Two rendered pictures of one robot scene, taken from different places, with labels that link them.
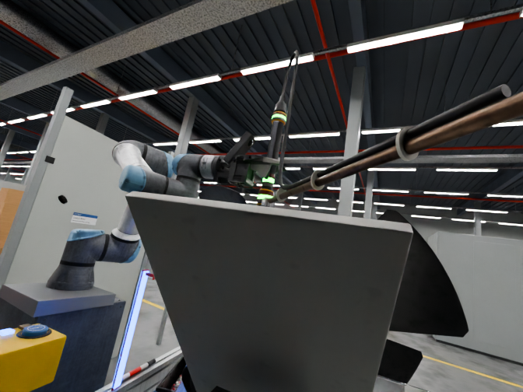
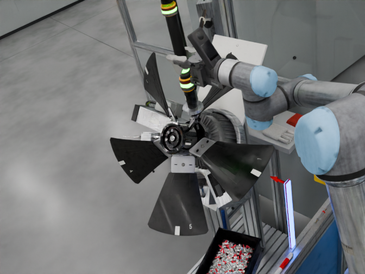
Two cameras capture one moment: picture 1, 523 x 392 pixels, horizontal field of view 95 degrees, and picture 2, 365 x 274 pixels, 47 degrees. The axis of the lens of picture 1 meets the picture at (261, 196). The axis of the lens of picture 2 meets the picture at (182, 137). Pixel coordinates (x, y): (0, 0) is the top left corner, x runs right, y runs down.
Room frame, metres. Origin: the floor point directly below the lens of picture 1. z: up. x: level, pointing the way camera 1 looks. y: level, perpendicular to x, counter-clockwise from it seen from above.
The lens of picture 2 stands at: (1.68, 0.55, 2.15)
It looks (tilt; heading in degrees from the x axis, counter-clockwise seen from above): 38 degrees down; 212
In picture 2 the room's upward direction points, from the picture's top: 15 degrees counter-clockwise
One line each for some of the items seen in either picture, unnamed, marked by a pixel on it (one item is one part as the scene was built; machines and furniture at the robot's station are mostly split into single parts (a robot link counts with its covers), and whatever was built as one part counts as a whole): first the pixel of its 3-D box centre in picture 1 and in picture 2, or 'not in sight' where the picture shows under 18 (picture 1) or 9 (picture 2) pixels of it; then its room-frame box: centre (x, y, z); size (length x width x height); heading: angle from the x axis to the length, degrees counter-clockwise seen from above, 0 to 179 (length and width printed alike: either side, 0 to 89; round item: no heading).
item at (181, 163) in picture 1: (191, 166); (254, 80); (0.76, 0.24, 1.54); 0.11 x 0.08 x 0.09; 70
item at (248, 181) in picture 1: (235, 170); (209, 69); (0.70, 0.09, 1.53); 0.12 x 0.08 x 0.09; 70
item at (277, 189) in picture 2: not in sight; (276, 186); (0.11, 0.07, 0.41); 0.04 x 0.04 x 0.83; 69
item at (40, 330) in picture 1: (35, 331); not in sight; (0.56, 0.41, 1.08); 0.04 x 0.04 x 0.02
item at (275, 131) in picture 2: not in sight; (279, 133); (0.19, 0.14, 0.87); 0.15 x 0.09 x 0.02; 66
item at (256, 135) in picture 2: not in sight; (270, 125); (0.11, 0.07, 0.84); 0.36 x 0.24 x 0.03; 69
